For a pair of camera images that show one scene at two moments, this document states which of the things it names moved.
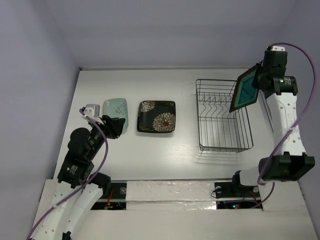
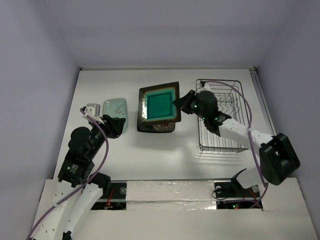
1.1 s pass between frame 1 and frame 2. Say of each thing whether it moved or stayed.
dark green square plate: moved
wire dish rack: stayed
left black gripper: stayed
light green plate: stayed
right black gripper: moved
